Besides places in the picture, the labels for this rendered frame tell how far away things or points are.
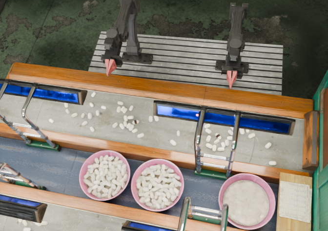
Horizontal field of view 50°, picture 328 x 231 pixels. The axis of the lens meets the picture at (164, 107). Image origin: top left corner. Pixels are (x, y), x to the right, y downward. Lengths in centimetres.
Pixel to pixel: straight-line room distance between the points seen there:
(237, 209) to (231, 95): 62
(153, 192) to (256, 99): 75
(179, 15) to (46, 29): 127
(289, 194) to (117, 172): 86
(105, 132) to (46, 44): 168
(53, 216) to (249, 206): 97
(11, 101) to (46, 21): 153
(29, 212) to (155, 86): 96
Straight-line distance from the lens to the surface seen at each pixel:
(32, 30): 369
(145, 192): 186
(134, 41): 215
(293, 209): 181
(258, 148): 191
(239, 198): 183
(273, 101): 202
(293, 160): 192
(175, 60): 226
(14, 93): 192
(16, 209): 162
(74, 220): 190
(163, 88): 204
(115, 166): 193
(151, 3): 354
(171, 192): 182
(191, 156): 185
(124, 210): 181
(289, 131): 161
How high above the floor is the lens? 250
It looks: 61 degrees down
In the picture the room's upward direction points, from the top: 12 degrees counter-clockwise
